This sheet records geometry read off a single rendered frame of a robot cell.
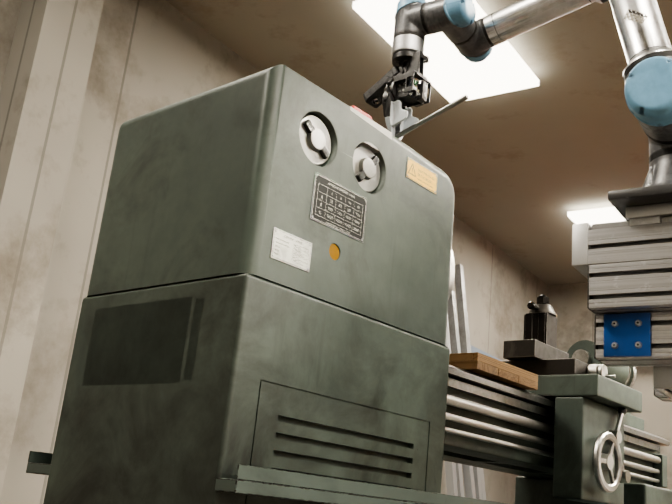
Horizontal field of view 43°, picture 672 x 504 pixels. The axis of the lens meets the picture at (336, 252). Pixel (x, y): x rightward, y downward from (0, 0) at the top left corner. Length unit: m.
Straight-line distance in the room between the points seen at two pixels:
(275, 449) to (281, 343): 0.17
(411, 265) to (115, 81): 3.22
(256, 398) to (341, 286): 0.29
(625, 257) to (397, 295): 0.45
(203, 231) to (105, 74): 3.25
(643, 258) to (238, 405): 0.84
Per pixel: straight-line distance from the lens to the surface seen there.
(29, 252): 3.96
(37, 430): 4.24
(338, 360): 1.53
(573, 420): 2.36
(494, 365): 2.12
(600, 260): 1.75
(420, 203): 1.78
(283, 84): 1.52
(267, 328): 1.40
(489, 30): 2.12
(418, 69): 2.00
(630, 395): 2.54
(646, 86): 1.71
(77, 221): 4.41
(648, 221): 1.76
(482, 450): 2.15
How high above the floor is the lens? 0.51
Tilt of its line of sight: 17 degrees up
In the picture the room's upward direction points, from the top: 6 degrees clockwise
